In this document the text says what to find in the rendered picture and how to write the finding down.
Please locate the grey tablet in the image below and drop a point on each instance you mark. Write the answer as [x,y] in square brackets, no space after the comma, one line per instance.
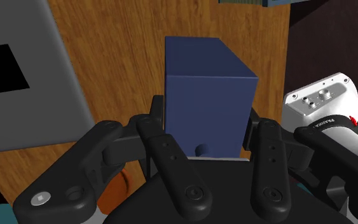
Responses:
[39,62]

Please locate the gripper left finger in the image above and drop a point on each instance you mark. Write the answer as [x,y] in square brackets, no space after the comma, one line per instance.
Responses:
[73,167]

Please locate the orange round object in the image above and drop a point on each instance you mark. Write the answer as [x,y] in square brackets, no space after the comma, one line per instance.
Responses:
[116,192]

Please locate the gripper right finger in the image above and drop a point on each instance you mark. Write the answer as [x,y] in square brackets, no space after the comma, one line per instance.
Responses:
[270,173]

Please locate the wooden table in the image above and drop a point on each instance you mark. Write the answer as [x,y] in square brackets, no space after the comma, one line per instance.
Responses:
[119,56]

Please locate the dark blue box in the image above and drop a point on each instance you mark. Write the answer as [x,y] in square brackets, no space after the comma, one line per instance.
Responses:
[206,105]

